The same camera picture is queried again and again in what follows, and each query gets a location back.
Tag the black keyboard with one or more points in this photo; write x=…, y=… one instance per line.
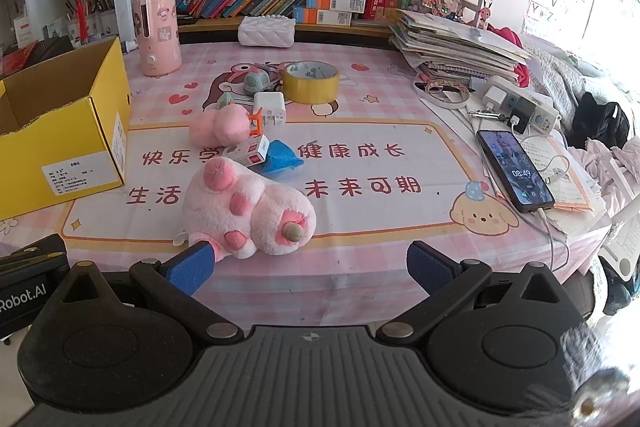
x=52, y=48

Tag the yellow tape roll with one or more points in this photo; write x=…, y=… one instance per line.
x=310, y=93

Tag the blue plastic bag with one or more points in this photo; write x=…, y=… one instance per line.
x=280, y=157

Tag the pink cartoon tumbler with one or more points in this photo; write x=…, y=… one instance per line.
x=155, y=37

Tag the red plastic bag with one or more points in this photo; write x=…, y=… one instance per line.
x=20, y=62

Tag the white crumpled cloth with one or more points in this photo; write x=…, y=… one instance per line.
x=605, y=172

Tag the white charger block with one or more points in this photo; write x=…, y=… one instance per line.
x=270, y=107

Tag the white power strip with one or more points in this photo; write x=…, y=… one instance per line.
x=542, y=119

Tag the white pen holder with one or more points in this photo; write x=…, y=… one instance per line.
x=106, y=24

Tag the orange clip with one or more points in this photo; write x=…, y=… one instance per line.
x=256, y=122

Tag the metal compass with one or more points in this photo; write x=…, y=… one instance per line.
x=485, y=114

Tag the grey mouse toy car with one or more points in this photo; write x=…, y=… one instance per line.
x=257, y=82

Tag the stack of paper workbooks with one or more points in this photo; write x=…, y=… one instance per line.
x=450, y=42

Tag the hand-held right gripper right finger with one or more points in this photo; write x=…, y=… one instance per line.
x=430, y=268

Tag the white quilted purse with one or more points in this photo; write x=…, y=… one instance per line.
x=265, y=32

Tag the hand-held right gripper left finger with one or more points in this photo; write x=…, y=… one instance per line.
x=192, y=269

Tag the red cloth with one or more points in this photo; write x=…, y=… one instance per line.
x=510, y=39

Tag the small pink toy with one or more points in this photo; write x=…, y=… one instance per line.
x=265, y=207

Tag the black smartphone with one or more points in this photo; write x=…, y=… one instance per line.
x=515, y=172

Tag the pink deer figurine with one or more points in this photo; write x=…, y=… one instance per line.
x=484, y=14

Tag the pink printed tablecloth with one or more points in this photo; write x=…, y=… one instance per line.
x=375, y=132

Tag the orange blue carton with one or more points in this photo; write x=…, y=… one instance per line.
x=322, y=16
x=335, y=2

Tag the red tassel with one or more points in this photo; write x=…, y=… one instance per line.
x=79, y=17

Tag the small red white carton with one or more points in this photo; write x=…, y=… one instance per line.
x=245, y=152

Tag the yellow cardboard box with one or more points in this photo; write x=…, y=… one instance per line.
x=75, y=142

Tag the small pink plush paw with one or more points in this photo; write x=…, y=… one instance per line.
x=220, y=127

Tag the open exercise book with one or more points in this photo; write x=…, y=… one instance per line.
x=570, y=177

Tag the green marker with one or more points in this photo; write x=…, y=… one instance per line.
x=226, y=102

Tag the grey furry object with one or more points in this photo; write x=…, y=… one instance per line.
x=600, y=387

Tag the white red card box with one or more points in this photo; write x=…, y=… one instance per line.
x=23, y=32

